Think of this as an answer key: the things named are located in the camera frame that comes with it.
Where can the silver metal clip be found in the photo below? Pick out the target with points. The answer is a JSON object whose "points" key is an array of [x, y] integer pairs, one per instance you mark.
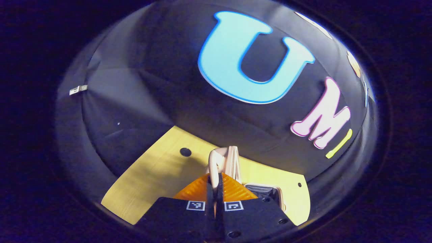
{"points": [[78, 89]]}

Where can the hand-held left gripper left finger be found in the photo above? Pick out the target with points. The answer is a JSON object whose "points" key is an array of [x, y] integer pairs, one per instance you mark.
{"points": [[210, 216]]}

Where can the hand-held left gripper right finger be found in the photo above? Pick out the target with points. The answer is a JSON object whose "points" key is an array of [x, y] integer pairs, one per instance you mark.
{"points": [[221, 216]]}

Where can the black backdrop cloth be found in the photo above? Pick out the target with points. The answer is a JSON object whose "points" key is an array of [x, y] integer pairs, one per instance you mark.
{"points": [[152, 84]]}

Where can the cream hard-shell suitcase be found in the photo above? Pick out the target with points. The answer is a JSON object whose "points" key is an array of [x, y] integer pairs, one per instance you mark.
{"points": [[233, 162]]}

